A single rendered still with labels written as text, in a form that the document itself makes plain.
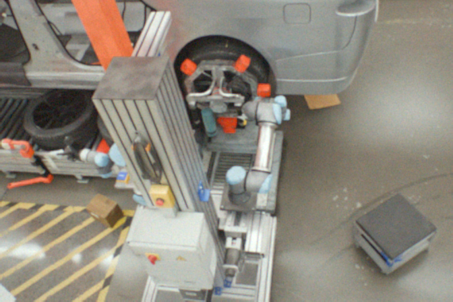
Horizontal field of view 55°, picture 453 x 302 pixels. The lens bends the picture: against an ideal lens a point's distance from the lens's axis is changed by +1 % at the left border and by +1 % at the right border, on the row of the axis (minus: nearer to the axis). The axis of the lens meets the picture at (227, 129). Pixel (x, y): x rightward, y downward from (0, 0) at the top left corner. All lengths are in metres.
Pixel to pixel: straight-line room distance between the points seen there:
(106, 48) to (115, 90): 1.01
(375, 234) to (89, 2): 2.29
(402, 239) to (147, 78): 2.09
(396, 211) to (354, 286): 0.60
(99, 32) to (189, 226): 1.22
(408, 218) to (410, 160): 0.84
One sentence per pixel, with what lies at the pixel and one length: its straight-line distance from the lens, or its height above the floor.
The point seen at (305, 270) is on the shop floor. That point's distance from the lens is 3.38.
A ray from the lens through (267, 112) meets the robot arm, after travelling 2.57.
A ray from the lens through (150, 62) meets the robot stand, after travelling 1.79.
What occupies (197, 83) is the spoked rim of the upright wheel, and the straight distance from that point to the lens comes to 3.43.
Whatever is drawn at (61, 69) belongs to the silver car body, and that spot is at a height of 0.96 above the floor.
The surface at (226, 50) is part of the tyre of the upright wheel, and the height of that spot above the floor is 1.17.
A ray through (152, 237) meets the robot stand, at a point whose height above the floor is 1.23.
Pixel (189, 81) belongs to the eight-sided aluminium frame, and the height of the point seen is 0.96.
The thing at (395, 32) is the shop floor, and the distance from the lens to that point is 5.23.
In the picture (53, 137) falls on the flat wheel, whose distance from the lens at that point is 4.03.
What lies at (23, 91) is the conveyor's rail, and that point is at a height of 0.34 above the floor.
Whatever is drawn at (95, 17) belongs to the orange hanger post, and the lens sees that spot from 2.59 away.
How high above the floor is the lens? 3.10
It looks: 48 degrees down
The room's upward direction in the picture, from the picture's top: 12 degrees counter-clockwise
